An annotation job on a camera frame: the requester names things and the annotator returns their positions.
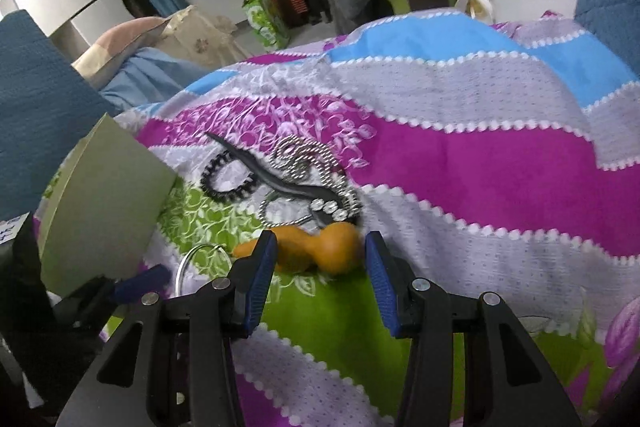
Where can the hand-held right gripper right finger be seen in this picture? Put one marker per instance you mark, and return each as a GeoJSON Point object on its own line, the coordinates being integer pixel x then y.
{"type": "Point", "coordinates": [382, 287]}

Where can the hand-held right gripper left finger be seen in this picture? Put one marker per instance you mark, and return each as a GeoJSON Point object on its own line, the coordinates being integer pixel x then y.
{"type": "Point", "coordinates": [260, 287]}

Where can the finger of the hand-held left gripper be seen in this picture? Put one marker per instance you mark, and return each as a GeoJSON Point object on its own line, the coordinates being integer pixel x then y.
{"type": "Point", "coordinates": [142, 282]}

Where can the orange gourd pendant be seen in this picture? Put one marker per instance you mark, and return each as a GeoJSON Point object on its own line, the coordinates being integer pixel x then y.
{"type": "Point", "coordinates": [330, 249]}

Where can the grey-green cardboard box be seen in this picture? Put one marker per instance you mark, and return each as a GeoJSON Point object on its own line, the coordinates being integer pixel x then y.
{"type": "Point", "coordinates": [110, 207]}

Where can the silver bangle rings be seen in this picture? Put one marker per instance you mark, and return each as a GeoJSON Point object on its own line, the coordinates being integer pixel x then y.
{"type": "Point", "coordinates": [181, 267]}

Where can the colourful striped blanket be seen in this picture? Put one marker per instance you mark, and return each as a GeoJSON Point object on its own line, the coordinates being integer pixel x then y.
{"type": "Point", "coordinates": [450, 167]}

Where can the light blue sheet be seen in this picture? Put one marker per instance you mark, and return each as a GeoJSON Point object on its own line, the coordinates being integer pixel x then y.
{"type": "Point", "coordinates": [150, 77]}

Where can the pink pillow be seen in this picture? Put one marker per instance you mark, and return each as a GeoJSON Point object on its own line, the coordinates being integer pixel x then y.
{"type": "Point", "coordinates": [125, 42]}

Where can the beige floral cloth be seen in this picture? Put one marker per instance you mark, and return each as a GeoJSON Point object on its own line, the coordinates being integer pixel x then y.
{"type": "Point", "coordinates": [200, 37]}

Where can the green shopping bag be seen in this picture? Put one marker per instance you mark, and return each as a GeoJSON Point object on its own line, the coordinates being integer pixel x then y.
{"type": "Point", "coordinates": [265, 22]}

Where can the white tote bag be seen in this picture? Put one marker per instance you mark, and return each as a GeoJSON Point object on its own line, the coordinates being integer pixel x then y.
{"type": "Point", "coordinates": [472, 7]}

